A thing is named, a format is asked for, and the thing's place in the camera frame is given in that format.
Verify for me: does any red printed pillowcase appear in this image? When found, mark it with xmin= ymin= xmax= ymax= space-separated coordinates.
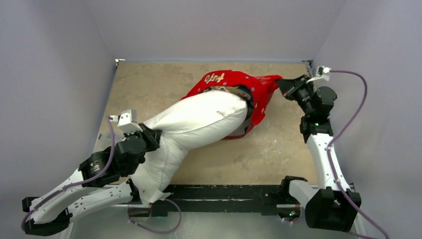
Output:
xmin=183 ymin=70 xmax=283 ymax=140

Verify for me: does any white pillow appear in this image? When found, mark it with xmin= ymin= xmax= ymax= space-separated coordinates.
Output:
xmin=130 ymin=90 xmax=248 ymax=206

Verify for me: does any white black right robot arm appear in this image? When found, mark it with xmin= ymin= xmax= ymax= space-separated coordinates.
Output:
xmin=276 ymin=75 xmax=362 ymax=232

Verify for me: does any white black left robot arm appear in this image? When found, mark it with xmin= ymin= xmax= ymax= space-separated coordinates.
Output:
xmin=21 ymin=123 xmax=162 ymax=237

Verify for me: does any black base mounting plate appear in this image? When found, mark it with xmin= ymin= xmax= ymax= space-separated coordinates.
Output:
xmin=129 ymin=185 xmax=303 ymax=220

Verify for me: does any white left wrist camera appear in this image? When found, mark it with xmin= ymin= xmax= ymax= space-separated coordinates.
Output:
xmin=107 ymin=109 xmax=143 ymax=134

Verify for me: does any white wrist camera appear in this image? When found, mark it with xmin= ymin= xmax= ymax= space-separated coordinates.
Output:
xmin=306 ymin=66 xmax=331 ymax=84
xmin=107 ymin=109 xmax=143 ymax=134

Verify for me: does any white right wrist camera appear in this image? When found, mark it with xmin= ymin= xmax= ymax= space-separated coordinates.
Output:
xmin=306 ymin=66 xmax=331 ymax=84

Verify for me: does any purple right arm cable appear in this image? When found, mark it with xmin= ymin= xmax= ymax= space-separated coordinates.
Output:
xmin=282 ymin=69 xmax=391 ymax=239

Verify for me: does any aluminium front frame rail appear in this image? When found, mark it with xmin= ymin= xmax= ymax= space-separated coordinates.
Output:
xmin=58 ymin=184 xmax=368 ymax=239

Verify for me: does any metal corner bracket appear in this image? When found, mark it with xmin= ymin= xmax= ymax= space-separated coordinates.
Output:
xmin=115 ymin=59 xmax=126 ymax=68

